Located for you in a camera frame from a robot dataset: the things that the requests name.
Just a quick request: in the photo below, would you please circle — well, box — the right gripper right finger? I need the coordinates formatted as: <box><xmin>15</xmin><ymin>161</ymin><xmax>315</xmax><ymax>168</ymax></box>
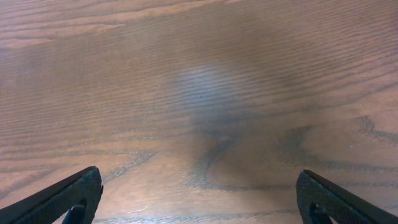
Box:
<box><xmin>295</xmin><ymin>170</ymin><xmax>397</xmax><ymax>224</ymax></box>

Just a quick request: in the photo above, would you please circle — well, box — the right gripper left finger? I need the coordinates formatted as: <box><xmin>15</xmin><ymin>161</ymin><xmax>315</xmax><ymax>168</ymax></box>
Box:
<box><xmin>1</xmin><ymin>166</ymin><xmax>103</xmax><ymax>224</ymax></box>

